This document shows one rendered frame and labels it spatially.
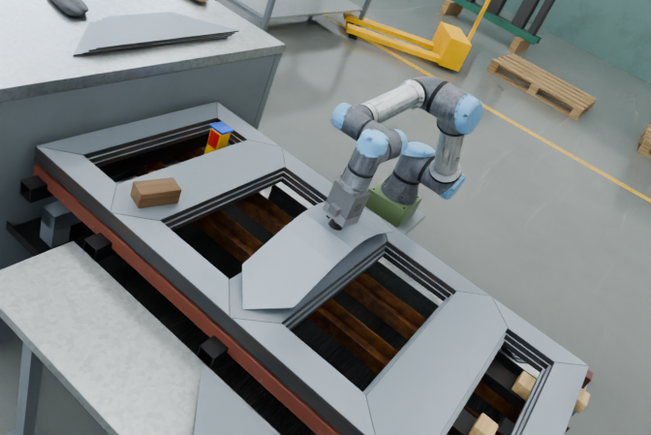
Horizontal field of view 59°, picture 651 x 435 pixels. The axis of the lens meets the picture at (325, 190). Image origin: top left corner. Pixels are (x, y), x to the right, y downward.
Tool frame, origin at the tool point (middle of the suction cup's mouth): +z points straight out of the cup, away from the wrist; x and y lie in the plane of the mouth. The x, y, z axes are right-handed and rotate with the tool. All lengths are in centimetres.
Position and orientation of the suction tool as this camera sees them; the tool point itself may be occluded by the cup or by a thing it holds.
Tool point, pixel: (333, 228)
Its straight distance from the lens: 164.1
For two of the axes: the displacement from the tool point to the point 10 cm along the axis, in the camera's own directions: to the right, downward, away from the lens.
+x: 6.9, -1.8, 7.0
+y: 6.4, 6.0, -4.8
